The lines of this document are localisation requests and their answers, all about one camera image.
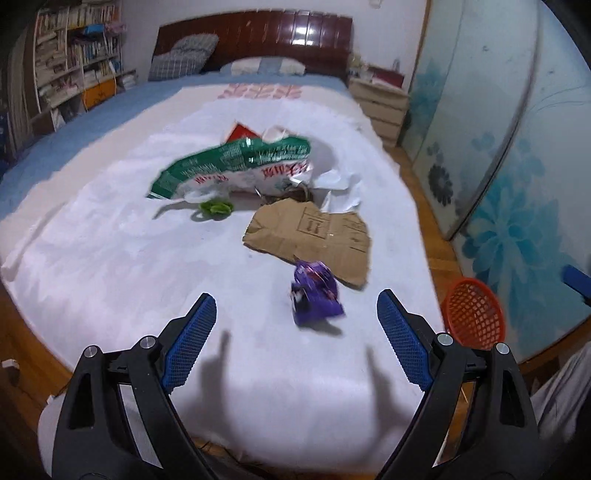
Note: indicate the red box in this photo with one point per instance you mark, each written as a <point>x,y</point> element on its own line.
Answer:
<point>388,77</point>

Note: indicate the white torn wrapper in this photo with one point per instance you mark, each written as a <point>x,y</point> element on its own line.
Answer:
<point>339,177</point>

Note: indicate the white blanket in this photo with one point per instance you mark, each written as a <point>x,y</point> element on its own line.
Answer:
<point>138,258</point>

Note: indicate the grey cloth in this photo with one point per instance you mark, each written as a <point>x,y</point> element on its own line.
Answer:
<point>565,397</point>

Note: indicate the small white box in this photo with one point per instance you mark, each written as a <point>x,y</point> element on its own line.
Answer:
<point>10,369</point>

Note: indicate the grey plaid pillow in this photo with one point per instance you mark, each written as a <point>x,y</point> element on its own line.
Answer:
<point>184,57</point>

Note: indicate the small green plastic piece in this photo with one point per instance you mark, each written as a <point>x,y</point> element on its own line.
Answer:
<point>216,208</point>

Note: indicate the green and white plastic bag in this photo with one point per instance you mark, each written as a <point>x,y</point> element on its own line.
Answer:
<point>231,164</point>

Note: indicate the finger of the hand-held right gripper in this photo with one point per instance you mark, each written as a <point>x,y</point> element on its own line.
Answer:
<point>577,278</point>

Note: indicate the white and blue pillow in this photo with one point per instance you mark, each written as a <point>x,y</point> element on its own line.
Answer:
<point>258,66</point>

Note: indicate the torn brown cardboard piece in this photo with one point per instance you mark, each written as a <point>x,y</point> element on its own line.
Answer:
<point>314,230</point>

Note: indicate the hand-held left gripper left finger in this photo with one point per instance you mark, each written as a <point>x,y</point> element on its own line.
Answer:
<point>191,337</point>

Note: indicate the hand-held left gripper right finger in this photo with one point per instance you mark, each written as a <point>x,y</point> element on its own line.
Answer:
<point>404,337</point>

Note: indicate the red packet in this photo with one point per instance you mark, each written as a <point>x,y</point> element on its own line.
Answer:
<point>238,131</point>

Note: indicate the bookshelf with books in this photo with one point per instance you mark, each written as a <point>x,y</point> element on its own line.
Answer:
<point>64,55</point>

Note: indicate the bed with blue sheet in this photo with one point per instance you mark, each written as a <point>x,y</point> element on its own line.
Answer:
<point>92,120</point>

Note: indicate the orange plastic basket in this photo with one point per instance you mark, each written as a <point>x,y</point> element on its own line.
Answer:
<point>473,314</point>

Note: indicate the purple wrapper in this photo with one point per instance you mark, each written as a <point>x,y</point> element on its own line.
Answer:
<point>316,290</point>

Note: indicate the beige nightstand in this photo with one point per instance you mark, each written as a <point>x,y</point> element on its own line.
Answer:
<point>381,108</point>

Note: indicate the dark red wooden headboard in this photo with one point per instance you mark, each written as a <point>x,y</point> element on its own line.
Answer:
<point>286,32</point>

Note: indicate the orange storage box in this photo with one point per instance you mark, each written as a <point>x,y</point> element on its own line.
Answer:
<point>98,93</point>

